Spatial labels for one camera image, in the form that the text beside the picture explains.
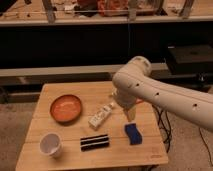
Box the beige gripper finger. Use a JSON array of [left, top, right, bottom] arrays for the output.
[[125, 106, 136, 122]]

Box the white ceramic cup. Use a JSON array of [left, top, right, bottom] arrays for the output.
[[39, 133, 62, 158]]

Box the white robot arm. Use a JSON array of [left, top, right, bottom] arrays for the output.
[[112, 56, 213, 132]]

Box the orange ceramic bowl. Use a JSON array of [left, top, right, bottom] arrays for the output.
[[50, 94, 82, 123]]

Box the blue sponge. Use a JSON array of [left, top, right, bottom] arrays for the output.
[[125, 123, 142, 145]]

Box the white tube bottle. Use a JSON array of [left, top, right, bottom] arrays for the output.
[[88, 102, 114, 130]]

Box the wooden table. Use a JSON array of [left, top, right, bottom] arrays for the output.
[[16, 82, 168, 171]]

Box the black white striped block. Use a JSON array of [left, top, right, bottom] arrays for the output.
[[80, 134, 110, 151]]

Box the black box on shelf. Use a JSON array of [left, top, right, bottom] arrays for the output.
[[166, 45, 213, 75]]

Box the black cable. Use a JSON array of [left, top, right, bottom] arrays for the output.
[[153, 106, 173, 154]]

